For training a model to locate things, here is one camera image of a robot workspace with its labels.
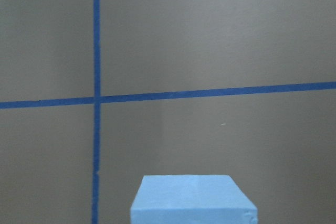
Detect light blue foam block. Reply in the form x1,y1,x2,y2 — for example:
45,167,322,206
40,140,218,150
130,175,258,223

